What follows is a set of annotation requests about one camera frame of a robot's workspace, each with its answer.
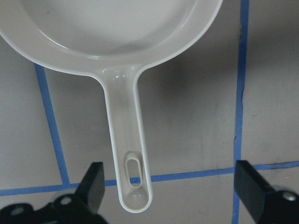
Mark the beige plastic dustpan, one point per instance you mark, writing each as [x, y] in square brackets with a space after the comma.
[114, 42]

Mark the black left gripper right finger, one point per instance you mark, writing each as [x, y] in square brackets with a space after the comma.
[265, 203]

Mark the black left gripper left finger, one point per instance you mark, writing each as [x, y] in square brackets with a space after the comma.
[81, 207]

